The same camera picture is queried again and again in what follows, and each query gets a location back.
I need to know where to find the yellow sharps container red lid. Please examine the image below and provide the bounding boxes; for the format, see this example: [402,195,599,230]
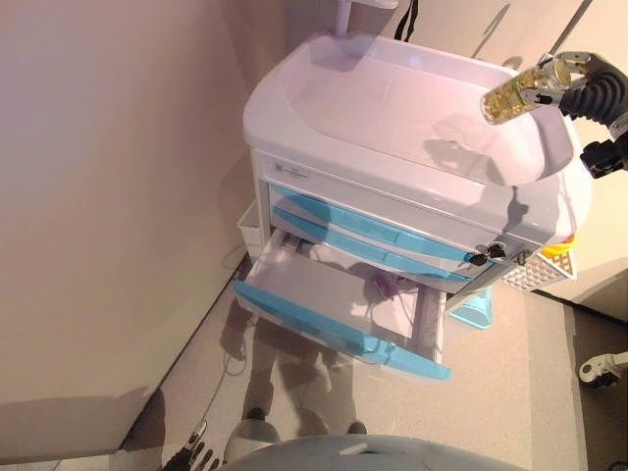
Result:
[539,235,580,256]

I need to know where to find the black webbing strap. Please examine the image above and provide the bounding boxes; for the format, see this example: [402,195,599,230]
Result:
[394,0,418,43]

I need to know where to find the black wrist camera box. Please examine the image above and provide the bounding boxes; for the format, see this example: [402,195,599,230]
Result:
[580,139,628,181]

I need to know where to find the clear bottle of yellow capsules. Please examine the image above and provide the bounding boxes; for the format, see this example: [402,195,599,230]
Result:
[480,62,573,124]

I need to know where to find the grey IV pole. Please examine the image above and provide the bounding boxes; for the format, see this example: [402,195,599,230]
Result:
[548,0,596,56]

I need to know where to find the white lattice plastic basket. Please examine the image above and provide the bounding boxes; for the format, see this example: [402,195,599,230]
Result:
[497,244,580,295]

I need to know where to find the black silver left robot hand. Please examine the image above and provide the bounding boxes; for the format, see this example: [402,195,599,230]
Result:
[161,419,222,471]

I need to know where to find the grey robot torso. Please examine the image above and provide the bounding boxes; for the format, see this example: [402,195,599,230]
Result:
[220,434,531,471]

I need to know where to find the white side shelf on post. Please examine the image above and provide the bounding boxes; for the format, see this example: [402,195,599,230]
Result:
[333,0,398,38]

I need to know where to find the silver left robot leg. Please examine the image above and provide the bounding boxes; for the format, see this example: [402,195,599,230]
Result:
[225,409,279,465]

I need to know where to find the black keys in cart lock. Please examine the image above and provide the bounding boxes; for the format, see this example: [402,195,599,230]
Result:
[465,242,507,269]

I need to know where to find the white open side bin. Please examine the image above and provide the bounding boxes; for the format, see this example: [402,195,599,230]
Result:
[236,203,264,259]

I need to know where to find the white medical cart body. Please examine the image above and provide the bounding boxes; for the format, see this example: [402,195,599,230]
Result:
[242,31,595,315]

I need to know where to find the white drawer with blue handle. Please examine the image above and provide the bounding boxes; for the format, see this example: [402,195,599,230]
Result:
[269,205,475,286]
[231,230,452,383]
[267,183,492,266]

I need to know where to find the blue lidded waste bin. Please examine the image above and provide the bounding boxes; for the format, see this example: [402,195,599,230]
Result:
[448,287,495,330]

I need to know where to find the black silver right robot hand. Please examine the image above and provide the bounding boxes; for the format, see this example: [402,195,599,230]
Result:
[520,51,628,130]

